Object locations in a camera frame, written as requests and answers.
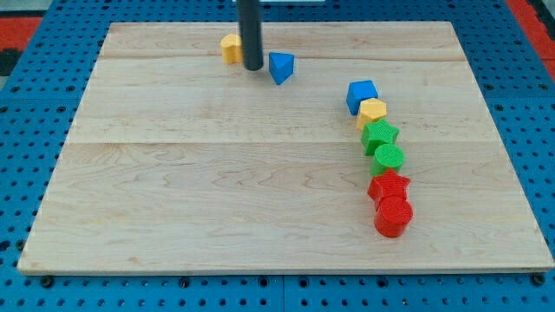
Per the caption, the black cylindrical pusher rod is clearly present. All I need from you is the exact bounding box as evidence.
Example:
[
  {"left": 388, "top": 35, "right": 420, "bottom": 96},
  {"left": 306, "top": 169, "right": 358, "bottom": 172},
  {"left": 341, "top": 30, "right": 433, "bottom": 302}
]
[{"left": 236, "top": 0, "right": 264, "bottom": 71}]

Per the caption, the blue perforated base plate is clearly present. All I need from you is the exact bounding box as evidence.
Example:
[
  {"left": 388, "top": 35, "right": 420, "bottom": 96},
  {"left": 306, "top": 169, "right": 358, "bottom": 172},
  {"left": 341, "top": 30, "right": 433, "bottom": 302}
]
[{"left": 1, "top": 0, "right": 554, "bottom": 311}]

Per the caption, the green cylinder block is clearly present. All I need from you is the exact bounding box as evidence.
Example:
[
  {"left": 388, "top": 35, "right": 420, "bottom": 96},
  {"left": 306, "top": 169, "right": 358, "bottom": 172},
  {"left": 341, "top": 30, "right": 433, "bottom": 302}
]
[{"left": 370, "top": 144, "right": 405, "bottom": 176}]

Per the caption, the blue cube block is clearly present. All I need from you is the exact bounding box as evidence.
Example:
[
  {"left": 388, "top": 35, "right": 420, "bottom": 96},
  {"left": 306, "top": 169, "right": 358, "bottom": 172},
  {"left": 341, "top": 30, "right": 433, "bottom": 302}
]
[{"left": 346, "top": 80, "right": 379, "bottom": 115}]

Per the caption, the yellow pentagon block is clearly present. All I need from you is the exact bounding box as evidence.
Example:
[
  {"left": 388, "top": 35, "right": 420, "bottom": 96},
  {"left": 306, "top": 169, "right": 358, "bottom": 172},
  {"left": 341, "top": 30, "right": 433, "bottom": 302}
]
[{"left": 356, "top": 98, "right": 387, "bottom": 131}]

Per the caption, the red star block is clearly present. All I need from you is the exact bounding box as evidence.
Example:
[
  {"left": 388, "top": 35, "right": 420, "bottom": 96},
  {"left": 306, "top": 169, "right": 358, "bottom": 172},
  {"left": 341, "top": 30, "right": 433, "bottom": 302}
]
[{"left": 367, "top": 168, "right": 411, "bottom": 211}]

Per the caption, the green star block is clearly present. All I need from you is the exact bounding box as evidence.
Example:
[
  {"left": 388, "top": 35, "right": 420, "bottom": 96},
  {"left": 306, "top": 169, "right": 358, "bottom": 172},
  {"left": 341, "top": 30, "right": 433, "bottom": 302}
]
[{"left": 361, "top": 118, "right": 400, "bottom": 156}]

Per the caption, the yellow heart block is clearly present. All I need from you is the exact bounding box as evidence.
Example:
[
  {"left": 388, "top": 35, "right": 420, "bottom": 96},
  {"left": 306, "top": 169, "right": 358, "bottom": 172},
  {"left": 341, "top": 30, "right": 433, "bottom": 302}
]
[{"left": 220, "top": 34, "right": 243, "bottom": 64}]

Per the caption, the blue triangle block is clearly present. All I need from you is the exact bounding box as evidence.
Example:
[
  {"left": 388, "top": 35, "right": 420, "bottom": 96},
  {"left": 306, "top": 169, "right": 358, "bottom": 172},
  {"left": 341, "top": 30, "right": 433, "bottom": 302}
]
[{"left": 269, "top": 52, "right": 295, "bottom": 85}]

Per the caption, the red cylinder block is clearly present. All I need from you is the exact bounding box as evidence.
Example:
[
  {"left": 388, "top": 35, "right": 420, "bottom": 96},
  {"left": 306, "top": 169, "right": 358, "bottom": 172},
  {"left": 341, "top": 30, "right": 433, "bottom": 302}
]
[{"left": 374, "top": 196, "right": 413, "bottom": 238}]

